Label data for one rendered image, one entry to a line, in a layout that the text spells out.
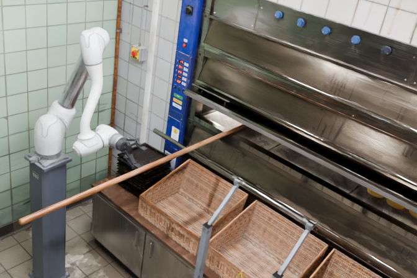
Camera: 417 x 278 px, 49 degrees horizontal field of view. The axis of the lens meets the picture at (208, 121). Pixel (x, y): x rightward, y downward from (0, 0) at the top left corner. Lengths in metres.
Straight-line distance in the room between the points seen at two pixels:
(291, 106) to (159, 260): 1.34
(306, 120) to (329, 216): 0.59
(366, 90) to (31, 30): 2.15
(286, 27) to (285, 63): 0.20
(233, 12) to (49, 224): 1.79
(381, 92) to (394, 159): 0.35
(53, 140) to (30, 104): 0.69
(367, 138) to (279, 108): 0.55
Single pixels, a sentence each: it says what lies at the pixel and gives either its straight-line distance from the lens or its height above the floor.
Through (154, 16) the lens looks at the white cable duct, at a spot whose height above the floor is 1.77.
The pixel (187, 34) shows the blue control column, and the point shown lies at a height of 1.74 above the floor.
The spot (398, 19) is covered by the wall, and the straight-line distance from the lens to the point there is 2.38.
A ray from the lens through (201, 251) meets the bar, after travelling 2.70.
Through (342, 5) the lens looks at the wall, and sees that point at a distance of 2.49.
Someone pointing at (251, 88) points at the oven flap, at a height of 1.55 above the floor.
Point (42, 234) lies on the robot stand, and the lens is 3.23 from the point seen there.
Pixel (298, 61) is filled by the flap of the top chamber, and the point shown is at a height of 1.83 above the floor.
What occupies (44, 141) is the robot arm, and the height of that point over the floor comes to 1.15.
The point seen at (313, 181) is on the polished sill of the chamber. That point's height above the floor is 1.17.
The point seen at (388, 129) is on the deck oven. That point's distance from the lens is 2.49.
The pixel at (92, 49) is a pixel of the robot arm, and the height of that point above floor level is 1.74.
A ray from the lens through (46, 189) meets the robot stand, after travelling 3.00.
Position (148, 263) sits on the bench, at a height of 0.30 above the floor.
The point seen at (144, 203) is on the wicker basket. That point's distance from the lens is 3.13.
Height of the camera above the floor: 2.58
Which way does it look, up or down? 26 degrees down
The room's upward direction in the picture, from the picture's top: 10 degrees clockwise
